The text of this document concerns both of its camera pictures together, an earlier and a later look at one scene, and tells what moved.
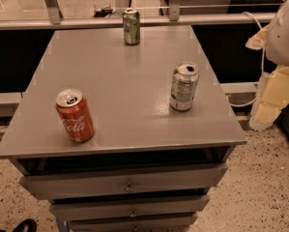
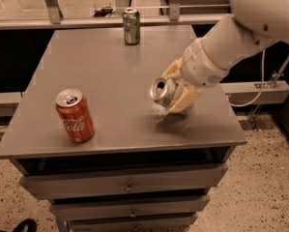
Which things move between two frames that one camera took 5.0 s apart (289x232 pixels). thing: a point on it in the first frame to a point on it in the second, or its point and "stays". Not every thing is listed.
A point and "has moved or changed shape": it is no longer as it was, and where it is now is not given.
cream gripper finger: [275, 92] to [188, 96]
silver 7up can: [185, 78] has moved or changed shape
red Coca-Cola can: [75, 115] stays
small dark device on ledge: [103, 12] stays
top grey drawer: [123, 181] stays
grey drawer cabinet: [146, 167] stays
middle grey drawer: [101, 209] stays
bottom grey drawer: [161, 221] stays
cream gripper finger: [258, 40] to [174, 71]
